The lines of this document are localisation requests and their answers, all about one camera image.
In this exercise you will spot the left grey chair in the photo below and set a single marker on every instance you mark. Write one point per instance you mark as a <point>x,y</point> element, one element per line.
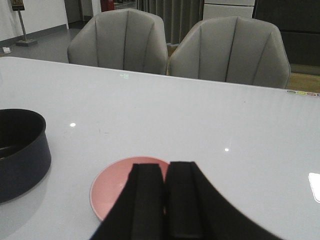
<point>124,39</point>

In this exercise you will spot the right grey chair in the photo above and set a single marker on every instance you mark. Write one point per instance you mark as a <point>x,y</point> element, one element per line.
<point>233,49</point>

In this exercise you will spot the grey curtain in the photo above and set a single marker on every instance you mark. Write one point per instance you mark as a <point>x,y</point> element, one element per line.
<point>179,16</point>

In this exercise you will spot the sign stand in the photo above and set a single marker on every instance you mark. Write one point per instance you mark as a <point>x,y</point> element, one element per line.
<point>18,6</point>

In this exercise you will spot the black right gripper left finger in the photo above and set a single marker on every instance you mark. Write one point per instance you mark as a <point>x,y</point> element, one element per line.
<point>138,213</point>

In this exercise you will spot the grey chair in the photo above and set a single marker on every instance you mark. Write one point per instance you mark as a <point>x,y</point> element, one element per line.
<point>233,49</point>
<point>124,39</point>

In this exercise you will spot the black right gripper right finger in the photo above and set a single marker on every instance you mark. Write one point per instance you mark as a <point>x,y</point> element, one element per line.
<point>195,209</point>

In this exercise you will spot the dark blue saucepan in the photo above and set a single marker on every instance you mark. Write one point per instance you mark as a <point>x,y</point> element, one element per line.
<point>25,156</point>

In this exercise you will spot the pink bowl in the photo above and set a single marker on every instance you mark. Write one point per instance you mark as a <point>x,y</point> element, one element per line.
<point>109,183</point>

